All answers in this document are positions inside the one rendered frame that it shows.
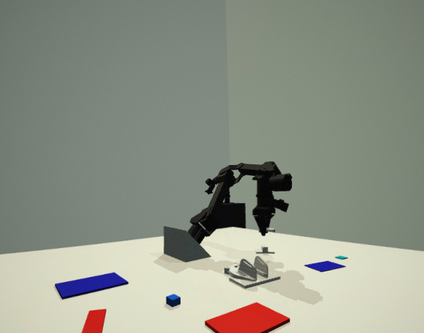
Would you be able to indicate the small blue cube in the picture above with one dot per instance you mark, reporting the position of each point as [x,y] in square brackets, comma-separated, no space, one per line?
[173,300]

